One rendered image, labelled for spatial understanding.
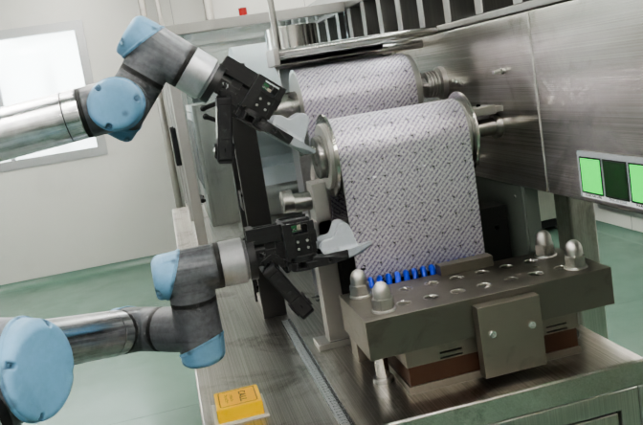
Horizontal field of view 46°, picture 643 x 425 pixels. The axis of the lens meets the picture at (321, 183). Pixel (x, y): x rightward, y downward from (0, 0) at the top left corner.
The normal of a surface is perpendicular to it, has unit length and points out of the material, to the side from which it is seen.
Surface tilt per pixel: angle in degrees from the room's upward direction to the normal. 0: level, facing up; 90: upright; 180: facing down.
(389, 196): 90
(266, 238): 90
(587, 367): 0
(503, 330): 90
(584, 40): 90
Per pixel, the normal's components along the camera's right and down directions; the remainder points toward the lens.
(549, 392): 0.22, 0.11
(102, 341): 0.90, 0.00
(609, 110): -0.97, 0.18
